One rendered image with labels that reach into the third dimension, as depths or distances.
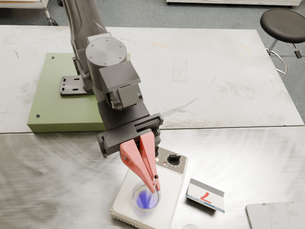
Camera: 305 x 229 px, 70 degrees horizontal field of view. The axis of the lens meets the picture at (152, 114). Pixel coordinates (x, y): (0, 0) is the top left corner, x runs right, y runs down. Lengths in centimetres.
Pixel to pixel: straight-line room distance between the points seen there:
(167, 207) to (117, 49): 32
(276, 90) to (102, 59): 68
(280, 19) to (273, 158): 124
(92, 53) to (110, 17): 237
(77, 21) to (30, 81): 44
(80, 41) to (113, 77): 15
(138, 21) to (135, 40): 171
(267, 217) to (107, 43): 53
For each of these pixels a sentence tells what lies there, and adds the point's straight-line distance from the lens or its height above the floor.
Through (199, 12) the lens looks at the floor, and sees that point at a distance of 291.
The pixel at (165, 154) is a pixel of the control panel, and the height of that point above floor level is 94.
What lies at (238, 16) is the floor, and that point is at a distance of 302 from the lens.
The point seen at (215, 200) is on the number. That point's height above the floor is 92.
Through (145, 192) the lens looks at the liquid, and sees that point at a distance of 44.
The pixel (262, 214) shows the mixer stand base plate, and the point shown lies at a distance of 64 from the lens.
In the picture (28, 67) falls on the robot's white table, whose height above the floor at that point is 90.
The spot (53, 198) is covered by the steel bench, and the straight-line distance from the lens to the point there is 61.
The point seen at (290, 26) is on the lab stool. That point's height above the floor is 64.
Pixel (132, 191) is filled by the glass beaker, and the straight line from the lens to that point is 42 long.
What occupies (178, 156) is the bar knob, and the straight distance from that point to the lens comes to 55.
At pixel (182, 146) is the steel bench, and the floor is 90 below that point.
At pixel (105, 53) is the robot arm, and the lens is 32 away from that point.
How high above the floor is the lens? 146
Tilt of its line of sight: 57 degrees down
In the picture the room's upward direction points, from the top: 7 degrees clockwise
